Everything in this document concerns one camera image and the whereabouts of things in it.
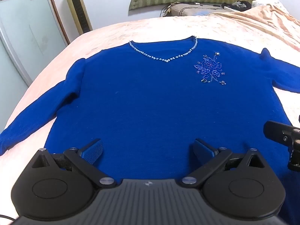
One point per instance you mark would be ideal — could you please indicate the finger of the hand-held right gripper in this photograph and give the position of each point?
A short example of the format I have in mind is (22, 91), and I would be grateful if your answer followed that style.
(276, 131)

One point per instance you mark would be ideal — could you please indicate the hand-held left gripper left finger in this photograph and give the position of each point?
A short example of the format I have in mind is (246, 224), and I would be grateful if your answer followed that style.
(91, 151)

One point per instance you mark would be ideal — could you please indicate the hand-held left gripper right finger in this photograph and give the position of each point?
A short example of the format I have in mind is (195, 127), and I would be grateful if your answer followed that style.
(202, 151)

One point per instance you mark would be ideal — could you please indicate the blue beaded sweater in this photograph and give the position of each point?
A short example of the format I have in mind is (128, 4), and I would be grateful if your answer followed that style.
(145, 103)

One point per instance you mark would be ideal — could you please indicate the peach bed blanket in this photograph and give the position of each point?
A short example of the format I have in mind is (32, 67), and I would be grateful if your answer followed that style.
(161, 28)

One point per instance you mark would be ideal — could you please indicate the black cloth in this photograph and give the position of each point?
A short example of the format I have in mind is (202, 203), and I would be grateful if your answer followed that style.
(236, 5)

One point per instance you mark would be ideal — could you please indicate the frosted glass door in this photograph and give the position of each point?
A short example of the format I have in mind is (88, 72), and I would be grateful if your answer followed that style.
(21, 28)

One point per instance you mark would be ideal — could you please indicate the gold tower air conditioner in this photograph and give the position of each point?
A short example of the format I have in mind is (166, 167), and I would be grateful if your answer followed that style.
(78, 7)

